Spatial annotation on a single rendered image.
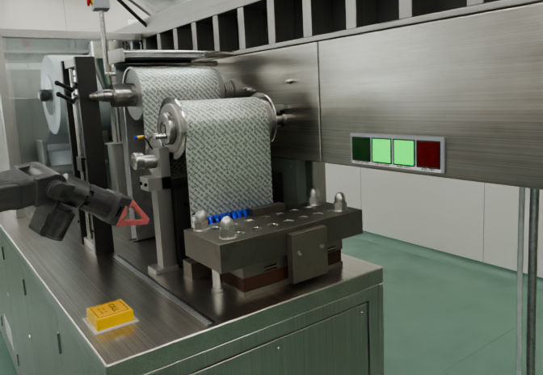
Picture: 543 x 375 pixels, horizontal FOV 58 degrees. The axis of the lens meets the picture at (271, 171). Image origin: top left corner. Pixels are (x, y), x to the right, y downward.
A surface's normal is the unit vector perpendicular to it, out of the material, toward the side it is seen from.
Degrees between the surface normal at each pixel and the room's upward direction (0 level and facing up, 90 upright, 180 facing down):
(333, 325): 90
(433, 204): 90
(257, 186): 90
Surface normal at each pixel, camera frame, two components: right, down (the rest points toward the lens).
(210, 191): 0.59, 0.10
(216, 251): -0.81, 0.13
